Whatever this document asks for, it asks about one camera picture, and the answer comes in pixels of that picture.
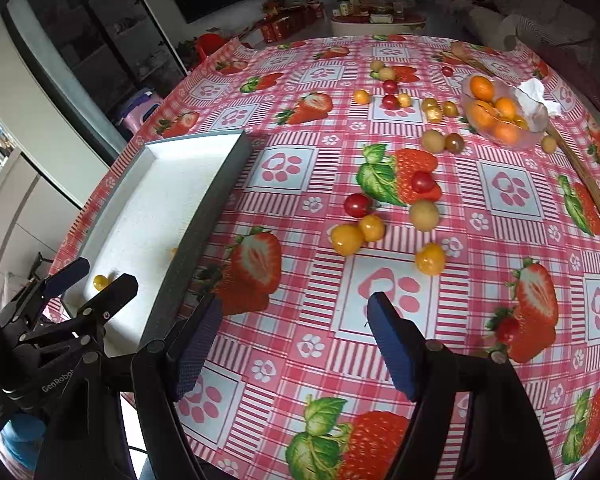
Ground tan longan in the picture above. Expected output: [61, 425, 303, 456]
[420, 129, 445, 154]
[541, 134, 557, 155]
[378, 66, 396, 81]
[370, 60, 385, 72]

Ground grey sofa with cushions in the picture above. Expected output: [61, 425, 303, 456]
[450, 0, 595, 50]

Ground golden berry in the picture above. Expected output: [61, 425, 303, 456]
[420, 98, 439, 112]
[425, 107, 444, 124]
[442, 101, 460, 118]

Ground yellow tomato in tray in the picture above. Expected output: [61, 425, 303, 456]
[93, 274, 109, 292]

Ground white tray grey rim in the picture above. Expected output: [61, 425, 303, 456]
[62, 130, 252, 356]

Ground long wooden fork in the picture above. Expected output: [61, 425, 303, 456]
[451, 40, 600, 214]

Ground tan longan fruit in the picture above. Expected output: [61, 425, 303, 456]
[408, 200, 440, 232]

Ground red cherry tomato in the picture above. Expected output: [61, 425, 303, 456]
[343, 193, 373, 218]
[382, 79, 398, 94]
[380, 94, 401, 110]

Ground small yellow tomato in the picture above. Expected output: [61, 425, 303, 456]
[396, 93, 412, 108]

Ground crumpled white tissue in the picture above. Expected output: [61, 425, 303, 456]
[517, 77, 562, 117]

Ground orange mandarin left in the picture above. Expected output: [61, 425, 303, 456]
[465, 100, 498, 131]

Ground clear glass fruit bowl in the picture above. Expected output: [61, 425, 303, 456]
[460, 73, 550, 151]

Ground golden berry right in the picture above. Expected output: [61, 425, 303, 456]
[442, 101, 460, 118]

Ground orange mandarin front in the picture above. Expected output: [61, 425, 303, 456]
[492, 120, 520, 146]

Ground orange mandarin right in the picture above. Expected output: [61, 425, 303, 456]
[494, 96, 517, 120]

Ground large yellow cherry tomato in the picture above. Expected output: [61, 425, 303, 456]
[329, 223, 365, 257]

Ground orange mandarin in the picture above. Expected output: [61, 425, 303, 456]
[469, 75, 495, 102]
[492, 120, 520, 146]
[494, 96, 517, 120]
[465, 100, 498, 131]

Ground orange mandarin top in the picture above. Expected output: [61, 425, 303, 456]
[469, 75, 495, 102]

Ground pink strawberry checkered tablecloth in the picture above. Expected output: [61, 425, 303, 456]
[55, 35, 600, 479]

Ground golden berry lower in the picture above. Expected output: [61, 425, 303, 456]
[425, 107, 444, 124]

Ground pink plastic stool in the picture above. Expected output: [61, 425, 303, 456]
[114, 88, 162, 140]

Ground golden berry upper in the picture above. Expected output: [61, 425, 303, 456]
[420, 98, 439, 112]

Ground white round coffee table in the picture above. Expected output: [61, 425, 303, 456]
[330, 11, 427, 37]

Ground tan longan beside fork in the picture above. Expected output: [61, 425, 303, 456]
[541, 134, 557, 155]

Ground dark brown cherry tomato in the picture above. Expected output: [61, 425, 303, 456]
[444, 133, 465, 154]

